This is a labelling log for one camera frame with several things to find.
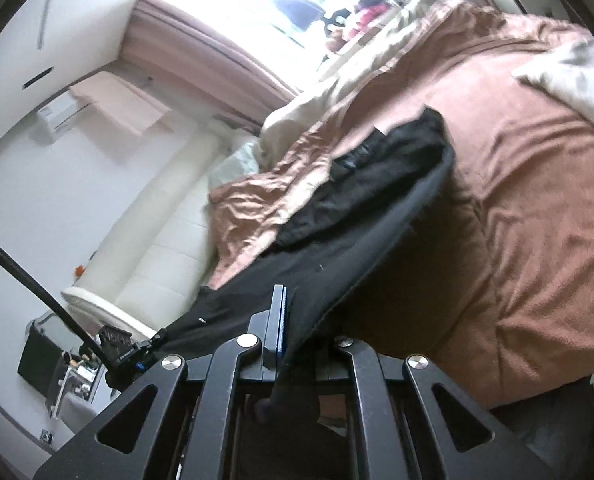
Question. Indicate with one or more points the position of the clear plastic organizer box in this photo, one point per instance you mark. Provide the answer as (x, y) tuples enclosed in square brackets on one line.
[(74, 380)]

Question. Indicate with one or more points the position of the pale pink cloth cover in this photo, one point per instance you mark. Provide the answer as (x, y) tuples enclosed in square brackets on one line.
[(122, 105)]

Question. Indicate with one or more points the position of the cream padded headboard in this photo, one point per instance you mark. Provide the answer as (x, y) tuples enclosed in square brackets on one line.
[(157, 260)]

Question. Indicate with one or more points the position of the beige duvet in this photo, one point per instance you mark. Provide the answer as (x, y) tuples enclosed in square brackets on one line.
[(357, 75)]

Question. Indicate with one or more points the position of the brown blanket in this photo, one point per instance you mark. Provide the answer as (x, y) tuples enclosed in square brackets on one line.
[(527, 235)]

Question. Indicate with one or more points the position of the pink curtain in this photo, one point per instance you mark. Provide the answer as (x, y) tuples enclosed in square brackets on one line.
[(202, 45)]

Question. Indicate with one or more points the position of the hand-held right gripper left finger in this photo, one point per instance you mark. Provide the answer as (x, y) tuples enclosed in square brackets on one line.
[(282, 325)]

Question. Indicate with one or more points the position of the small orange toy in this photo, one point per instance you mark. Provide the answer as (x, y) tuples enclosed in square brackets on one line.
[(79, 270)]

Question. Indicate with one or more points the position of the pink plush cushion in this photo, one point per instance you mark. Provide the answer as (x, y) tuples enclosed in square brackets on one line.
[(372, 17)]

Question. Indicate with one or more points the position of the hanging dark trousers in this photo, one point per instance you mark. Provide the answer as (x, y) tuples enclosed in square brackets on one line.
[(299, 12)]

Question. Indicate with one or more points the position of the pale blue printed pillow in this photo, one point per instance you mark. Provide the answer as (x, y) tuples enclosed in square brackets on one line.
[(237, 165)]

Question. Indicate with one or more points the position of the black button-up shirt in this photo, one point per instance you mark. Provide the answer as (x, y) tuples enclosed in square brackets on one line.
[(327, 260)]

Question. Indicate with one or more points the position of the pale printed sheet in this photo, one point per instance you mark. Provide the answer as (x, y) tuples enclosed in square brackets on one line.
[(577, 85)]

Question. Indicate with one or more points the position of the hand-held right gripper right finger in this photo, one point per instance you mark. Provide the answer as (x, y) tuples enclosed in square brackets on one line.
[(349, 360)]

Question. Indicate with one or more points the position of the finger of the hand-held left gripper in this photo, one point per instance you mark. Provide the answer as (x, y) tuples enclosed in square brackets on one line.
[(152, 342)]

